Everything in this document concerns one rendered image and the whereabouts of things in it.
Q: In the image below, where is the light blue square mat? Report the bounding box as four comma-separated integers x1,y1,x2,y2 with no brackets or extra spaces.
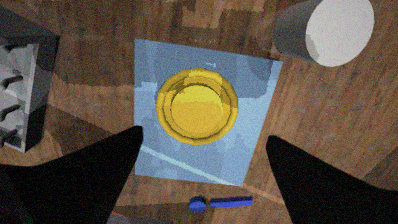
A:
135,38,283,186

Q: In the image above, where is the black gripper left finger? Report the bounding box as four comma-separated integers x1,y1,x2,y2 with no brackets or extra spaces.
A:
0,125,143,224

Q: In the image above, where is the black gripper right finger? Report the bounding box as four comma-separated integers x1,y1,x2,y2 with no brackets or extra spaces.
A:
266,135,398,224

